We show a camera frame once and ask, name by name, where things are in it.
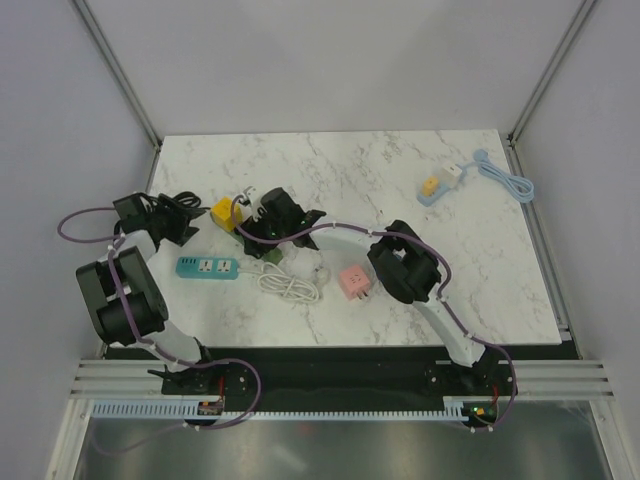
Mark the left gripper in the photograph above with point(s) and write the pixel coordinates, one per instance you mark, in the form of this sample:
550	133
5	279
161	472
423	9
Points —
180	216

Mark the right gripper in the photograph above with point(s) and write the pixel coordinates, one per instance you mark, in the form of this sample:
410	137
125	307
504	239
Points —
254	229

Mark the green power strip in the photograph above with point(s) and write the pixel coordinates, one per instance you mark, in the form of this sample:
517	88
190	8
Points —
258	251

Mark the teal power strip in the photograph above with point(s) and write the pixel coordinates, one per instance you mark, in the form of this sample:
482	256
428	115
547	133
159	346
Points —
207	268

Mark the yellow cube plug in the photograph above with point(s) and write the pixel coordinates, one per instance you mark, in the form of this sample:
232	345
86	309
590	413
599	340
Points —
224	216

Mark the pink cube socket adapter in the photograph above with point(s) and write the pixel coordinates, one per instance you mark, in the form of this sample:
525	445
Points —
354	282

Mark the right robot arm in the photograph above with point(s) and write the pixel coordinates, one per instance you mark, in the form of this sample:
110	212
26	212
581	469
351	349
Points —
410	271

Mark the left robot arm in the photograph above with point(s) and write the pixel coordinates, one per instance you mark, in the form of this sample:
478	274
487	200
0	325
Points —
123	299

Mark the small yellow plug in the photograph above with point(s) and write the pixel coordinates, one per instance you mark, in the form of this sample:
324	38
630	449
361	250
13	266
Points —
430	186

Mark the small white plug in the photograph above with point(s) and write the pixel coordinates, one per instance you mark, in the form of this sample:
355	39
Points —
450	175

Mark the light blue power strip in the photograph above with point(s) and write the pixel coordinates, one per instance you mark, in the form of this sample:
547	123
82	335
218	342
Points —
431	200

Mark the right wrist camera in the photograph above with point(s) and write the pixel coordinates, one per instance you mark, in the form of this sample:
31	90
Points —
250	198

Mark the white cable duct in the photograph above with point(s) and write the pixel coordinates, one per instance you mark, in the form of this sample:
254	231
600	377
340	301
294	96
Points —
181	409

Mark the aluminium frame rail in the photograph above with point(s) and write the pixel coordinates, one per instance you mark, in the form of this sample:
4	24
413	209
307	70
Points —
546	380

